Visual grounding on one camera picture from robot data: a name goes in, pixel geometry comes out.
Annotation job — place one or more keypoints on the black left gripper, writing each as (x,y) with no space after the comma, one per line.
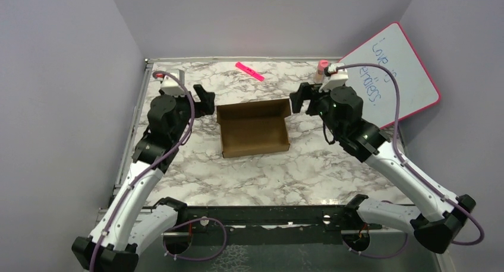
(205,106)

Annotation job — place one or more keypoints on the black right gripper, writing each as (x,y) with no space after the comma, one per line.
(305,92)

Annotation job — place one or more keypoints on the brown cardboard box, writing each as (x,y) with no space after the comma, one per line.
(253,128)

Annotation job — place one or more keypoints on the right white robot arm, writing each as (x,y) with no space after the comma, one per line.
(437,214)

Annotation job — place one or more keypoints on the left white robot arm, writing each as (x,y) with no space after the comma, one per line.
(118,240)

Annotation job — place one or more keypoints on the pink-capped pen jar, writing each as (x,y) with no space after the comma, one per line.
(319,75)

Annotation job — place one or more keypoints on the pink highlighter marker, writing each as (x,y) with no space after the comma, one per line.
(249,71)

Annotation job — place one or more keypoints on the pink-framed whiteboard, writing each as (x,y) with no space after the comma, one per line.
(391,76)

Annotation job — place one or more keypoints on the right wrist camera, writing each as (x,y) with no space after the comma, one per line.
(336,75)

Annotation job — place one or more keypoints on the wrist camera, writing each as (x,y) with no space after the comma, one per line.
(168,85)
(336,75)

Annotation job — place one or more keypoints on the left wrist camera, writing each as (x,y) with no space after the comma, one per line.
(168,85)

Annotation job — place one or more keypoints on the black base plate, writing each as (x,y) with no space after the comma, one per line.
(180,226)

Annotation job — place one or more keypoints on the aluminium frame rail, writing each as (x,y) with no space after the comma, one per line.
(434,218)

